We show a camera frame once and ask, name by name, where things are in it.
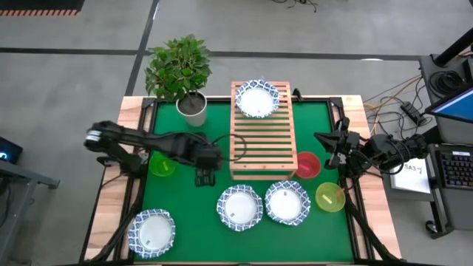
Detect yellow floor cable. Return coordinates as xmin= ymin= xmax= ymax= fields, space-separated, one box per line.
xmin=363 ymin=75 xmax=423 ymax=149

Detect yellow-green translucent plastic bowl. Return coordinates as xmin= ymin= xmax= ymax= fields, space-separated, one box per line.
xmin=314 ymin=181 xmax=347 ymax=214

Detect black orange striped floor mat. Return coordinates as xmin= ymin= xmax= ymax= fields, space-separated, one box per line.
xmin=0 ymin=0 xmax=86 ymax=17

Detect black floor cables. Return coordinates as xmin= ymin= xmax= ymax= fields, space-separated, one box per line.
xmin=367 ymin=75 xmax=429 ymax=142

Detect red translucent plastic bowl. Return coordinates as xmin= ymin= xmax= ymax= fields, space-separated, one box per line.
xmin=295 ymin=151 xmax=322 ymax=180

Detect black diagonal frame strut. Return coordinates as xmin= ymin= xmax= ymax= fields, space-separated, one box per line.
xmin=424 ymin=125 xmax=443 ymax=143

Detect black round pole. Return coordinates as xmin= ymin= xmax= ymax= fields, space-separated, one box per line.
xmin=433 ymin=27 xmax=473 ymax=68

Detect coiled black cable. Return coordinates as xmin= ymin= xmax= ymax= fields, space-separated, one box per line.
xmin=428 ymin=69 xmax=466 ymax=98

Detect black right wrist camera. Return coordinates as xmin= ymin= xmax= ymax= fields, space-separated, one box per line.
xmin=333 ymin=117 xmax=351 ymax=132

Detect black keyboard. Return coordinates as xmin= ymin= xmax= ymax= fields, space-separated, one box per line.
xmin=437 ymin=149 xmax=473 ymax=192

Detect blue patterned paper bowl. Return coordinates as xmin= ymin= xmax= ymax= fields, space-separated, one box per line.
xmin=264 ymin=180 xmax=312 ymax=227
xmin=234 ymin=78 xmax=281 ymax=119
xmin=127 ymin=208 xmax=177 ymax=259
xmin=216 ymin=183 xmax=265 ymax=233

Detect green table mat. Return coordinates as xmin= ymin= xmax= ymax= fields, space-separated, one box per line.
xmin=134 ymin=100 xmax=355 ymax=264

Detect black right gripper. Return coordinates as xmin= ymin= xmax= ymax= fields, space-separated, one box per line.
xmin=313 ymin=129 xmax=362 ymax=171

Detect dark laptop screen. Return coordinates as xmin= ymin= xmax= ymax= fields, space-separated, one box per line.
xmin=0 ymin=136 xmax=24 ymax=166

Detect green translucent plastic bowl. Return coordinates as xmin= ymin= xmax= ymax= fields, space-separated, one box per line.
xmin=149 ymin=150 xmax=178 ymax=178

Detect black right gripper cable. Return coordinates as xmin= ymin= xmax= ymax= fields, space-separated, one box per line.
xmin=360 ymin=139 xmax=406 ymax=177

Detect green leafy plant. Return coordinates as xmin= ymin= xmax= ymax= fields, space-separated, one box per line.
xmin=144 ymin=33 xmax=214 ymax=103

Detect grey equipment cart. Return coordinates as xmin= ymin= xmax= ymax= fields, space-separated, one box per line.
xmin=381 ymin=142 xmax=473 ymax=239

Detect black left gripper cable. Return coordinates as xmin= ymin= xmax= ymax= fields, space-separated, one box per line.
xmin=211 ymin=133 xmax=248 ymax=163

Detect grey metal desk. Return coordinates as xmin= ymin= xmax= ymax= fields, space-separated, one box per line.
xmin=0 ymin=158 xmax=61 ymax=265

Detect black power strip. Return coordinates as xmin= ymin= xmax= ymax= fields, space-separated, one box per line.
xmin=399 ymin=100 xmax=426 ymax=127

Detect blue lit monitor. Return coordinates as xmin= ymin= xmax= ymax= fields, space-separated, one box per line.
xmin=424 ymin=86 xmax=473 ymax=125

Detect white sheet marked SA3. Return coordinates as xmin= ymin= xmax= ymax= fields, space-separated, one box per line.
xmin=389 ymin=158 xmax=432 ymax=195

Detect black floor cable bundle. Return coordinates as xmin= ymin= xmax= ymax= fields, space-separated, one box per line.
xmin=270 ymin=0 xmax=319 ymax=14

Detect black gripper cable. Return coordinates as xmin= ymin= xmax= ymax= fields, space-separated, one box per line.
xmin=360 ymin=139 xmax=406 ymax=177
xmin=211 ymin=133 xmax=248 ymax=163

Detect white plant pot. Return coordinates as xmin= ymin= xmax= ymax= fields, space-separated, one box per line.
xmin=175 ymin=90 xmax=208 ymax=128

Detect wooden slatted shelf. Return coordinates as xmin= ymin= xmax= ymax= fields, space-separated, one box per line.
xmin=229 ymin=81 xmax=299 ymax=182

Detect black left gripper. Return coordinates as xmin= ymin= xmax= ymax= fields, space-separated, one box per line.
xmin=191 ymin=142 xmax=224 ymax=188

